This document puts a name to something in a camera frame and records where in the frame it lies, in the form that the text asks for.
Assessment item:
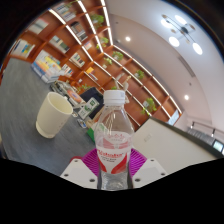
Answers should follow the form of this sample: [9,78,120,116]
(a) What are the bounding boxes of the dark blue chair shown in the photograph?
[79,87,104,113]

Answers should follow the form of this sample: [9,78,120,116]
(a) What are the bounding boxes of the multi-bulb ceiling lamp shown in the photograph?
[160,13,204,56]

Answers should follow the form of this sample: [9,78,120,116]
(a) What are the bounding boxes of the colourful book stack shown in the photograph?
[30,49,68,84]

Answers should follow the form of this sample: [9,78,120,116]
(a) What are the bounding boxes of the cream white cup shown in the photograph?
[35,91,74,139]

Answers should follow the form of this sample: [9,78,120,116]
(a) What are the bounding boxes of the green and white box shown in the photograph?
[78,98,100,120]

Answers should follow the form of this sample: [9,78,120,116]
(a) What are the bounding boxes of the ceiling air vent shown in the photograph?
[178,54,198,78]

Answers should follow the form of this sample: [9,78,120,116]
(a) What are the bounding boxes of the wooden artist mannequin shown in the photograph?
[113,75,133,101]

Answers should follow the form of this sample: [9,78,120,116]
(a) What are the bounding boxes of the wooden bookshelf unit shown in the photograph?
[6,0,184,131]

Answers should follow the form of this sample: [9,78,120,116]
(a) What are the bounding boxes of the clear plastic water bottle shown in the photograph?
[93,89,135,192]

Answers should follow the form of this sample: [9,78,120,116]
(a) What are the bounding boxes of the white counter with dark top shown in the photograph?
[131,116,224,174]

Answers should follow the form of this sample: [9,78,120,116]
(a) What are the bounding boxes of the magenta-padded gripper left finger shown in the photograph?
[59,148,101,190]

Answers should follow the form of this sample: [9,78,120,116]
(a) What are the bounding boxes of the black track light rail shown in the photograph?
[190,120,224,138]

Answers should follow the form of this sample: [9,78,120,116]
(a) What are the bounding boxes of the flat pile of magazines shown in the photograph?
[49,79,86,106]

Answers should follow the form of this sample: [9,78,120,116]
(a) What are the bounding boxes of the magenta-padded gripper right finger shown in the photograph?
[129,148,168,189]

